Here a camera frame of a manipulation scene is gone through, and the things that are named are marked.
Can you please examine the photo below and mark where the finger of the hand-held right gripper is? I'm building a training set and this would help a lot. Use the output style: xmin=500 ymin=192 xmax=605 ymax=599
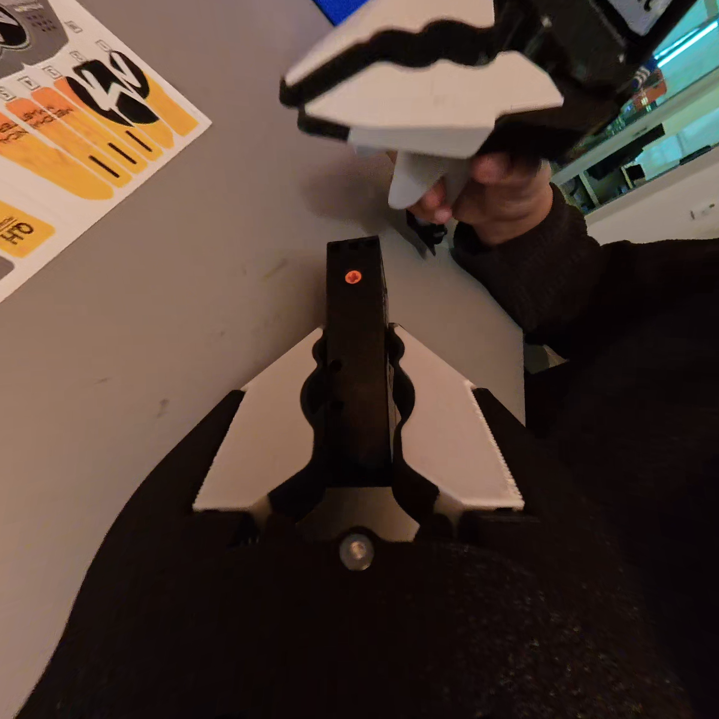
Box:
xmin=279 ymin=0 xmax=509 ymax=107
xmin=297 ymin=52 xmax=564 ymax=159

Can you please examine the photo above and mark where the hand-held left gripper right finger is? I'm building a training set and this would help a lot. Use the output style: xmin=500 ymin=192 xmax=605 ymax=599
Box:
xmin=388 ymin=325 xmax=526 ymax=526

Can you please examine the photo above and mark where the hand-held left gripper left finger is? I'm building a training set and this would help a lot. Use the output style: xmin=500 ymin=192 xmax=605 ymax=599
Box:
xmin=192 ymin=327 xmax=338 ymax=526

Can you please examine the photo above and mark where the blue plastic bin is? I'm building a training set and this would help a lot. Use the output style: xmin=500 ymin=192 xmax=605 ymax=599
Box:
xmin=310 ymin=0 xmax=368 ymax=27

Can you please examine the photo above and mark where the black perforated battery box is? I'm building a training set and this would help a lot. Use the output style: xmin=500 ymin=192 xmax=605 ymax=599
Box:
xmin=326 ymin=236 xmax=392 ymax=487

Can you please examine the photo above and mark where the person's right hand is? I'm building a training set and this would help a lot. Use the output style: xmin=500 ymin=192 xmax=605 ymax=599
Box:
xmin=407 ymin=152 xmax=555 ymax=248

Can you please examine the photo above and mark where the white shelf unit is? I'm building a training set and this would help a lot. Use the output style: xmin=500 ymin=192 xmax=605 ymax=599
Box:
xmin=553 ymin=73 xmax=719 ymax=245

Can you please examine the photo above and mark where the yellow and grey sticker sheet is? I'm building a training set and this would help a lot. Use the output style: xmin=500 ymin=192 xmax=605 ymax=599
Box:
xmin=0 ymin=0 xmax=213 ymax=304

